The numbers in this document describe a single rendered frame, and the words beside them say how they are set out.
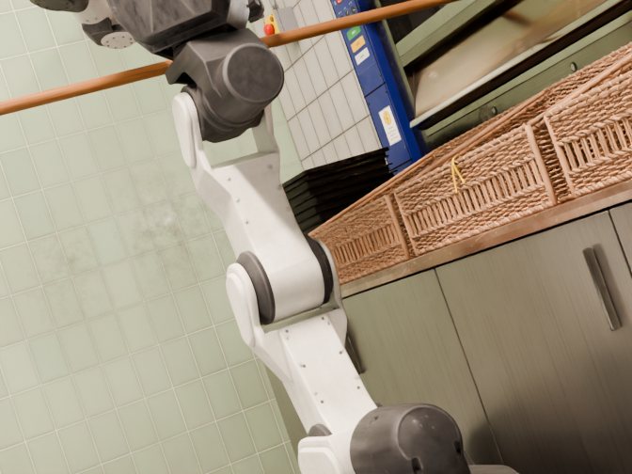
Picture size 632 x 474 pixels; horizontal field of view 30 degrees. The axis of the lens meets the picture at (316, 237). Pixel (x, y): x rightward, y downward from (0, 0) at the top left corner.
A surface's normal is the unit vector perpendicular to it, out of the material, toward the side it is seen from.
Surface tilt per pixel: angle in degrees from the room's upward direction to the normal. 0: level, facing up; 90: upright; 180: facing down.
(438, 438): 76
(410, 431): 66
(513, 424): 90
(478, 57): 70
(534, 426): 90
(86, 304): 90
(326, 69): 90
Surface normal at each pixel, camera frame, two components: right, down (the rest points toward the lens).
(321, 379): 0.20, -0.51
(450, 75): -0.94, -0.06
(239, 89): 0.35, -0.18
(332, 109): -0.87, 0.29
